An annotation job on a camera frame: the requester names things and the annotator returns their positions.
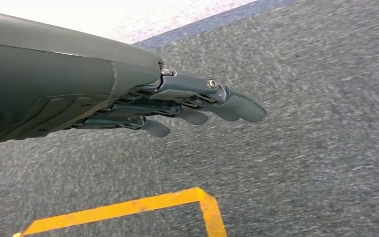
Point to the yellow floor tape strip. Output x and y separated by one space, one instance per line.
127 207

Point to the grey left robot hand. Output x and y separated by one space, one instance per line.
62 81

